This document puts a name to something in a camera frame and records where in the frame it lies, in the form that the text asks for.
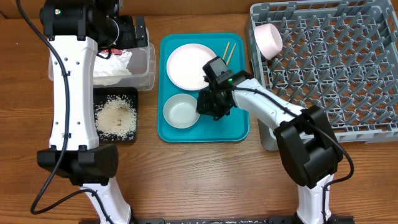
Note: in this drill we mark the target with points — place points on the grey-green bowl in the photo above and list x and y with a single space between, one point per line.
180 111

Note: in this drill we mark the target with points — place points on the white napkin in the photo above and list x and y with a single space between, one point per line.
111 71

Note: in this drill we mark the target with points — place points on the red snack wrapper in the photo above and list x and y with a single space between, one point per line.
113 51

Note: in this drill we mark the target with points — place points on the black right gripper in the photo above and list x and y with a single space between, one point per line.
201 108

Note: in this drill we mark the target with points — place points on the clear plastic bin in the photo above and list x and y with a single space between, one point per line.
142 63

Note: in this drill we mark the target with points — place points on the grey dishwasher rack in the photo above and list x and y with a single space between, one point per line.
338 55

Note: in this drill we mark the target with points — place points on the pink round plate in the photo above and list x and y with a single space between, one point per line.
185 66

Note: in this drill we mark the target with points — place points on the pink small bowl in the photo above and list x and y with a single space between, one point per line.
268 40

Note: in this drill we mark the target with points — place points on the white rice pile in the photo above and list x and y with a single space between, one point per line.
116 119

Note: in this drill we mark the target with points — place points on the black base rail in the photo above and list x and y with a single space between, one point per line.
270 220

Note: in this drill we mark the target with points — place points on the black plastic tray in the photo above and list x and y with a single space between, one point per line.
102 93

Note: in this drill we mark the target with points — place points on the right wooden chopstick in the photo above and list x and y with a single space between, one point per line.
231 54

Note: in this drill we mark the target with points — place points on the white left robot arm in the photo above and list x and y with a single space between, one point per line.
75 31

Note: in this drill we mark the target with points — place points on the teal plastic tray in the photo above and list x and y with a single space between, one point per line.
231 128

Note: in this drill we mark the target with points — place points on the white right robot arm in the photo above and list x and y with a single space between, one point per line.
305 141

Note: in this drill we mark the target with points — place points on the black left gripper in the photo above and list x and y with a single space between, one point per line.
129 39

